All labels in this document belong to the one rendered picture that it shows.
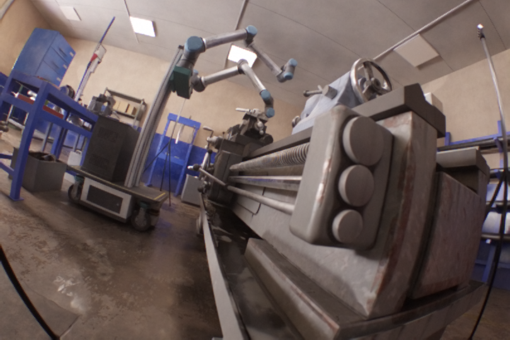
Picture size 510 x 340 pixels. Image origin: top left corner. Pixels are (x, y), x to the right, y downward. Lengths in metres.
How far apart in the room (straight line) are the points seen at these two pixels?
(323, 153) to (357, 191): 0.07
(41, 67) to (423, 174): 2.06
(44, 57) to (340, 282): 2.02
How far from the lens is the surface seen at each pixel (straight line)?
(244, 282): 0.54
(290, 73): 2.21
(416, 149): 0.36
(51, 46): 1.97
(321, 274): 0.44
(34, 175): 2.13
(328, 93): 0.83
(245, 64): 2.37
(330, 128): 0.29
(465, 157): 0.66
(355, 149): 0.28
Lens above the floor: 0.62
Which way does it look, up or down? 11 degrees up
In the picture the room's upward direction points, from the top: 16 degrees clockwise
